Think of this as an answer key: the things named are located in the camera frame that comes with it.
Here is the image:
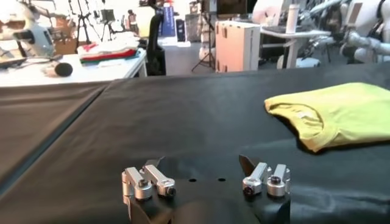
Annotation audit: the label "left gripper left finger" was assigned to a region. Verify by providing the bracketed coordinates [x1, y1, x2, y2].
[121, 156, 177, 205]

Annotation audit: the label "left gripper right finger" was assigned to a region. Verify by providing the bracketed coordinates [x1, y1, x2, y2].
[238, 154, 291, 198]

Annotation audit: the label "yellow-green t-shirt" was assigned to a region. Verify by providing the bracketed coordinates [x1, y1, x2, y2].
[264, 82, 390, 153]

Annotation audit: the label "small white robot base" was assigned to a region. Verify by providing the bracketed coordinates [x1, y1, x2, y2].
[198, 45, 217, 63]

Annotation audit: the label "stack of folded clothes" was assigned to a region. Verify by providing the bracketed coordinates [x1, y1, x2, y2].
[77, 32, 141, 65]

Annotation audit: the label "white work table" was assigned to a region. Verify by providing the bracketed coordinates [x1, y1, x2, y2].
[0, 50, 148, 88]

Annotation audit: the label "small black tablecloth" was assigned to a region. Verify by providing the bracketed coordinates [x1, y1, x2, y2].
[0, 80, 111, 195]

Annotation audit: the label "tall white cardboard box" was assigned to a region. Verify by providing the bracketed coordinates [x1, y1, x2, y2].
[214, 20, 261, 73]

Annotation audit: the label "black office chair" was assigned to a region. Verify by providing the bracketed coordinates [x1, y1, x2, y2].
[146, 0, 167, 76]

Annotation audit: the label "black round speaker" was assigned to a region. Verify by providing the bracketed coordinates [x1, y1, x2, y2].
[54, 62, 74, 77]

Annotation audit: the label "white standing desk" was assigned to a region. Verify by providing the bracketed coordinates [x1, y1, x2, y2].
[260, 26, 332, 69]

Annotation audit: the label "brown cardboard box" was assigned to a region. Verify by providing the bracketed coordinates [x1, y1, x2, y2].
[54, 18, 80, 55]

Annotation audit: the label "white water bottle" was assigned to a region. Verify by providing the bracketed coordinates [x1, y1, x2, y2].
[285, 3, 300, 34]

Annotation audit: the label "white curved sheet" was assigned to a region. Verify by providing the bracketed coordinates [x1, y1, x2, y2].
[252, 0, 292, 25]

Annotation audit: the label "white humanoid robot grey arms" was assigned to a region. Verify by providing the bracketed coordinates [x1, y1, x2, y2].
[0, 0, 63, 58]

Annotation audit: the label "white humanoid robot with base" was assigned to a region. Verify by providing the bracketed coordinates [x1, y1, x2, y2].
[301, 0, 390, 65]

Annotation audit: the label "short black camera tripod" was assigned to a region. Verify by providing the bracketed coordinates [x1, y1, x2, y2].
[99, 8, 118, 42]

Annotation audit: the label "tall black camera tripod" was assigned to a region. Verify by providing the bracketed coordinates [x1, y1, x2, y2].
[68, 0, 101, 51]

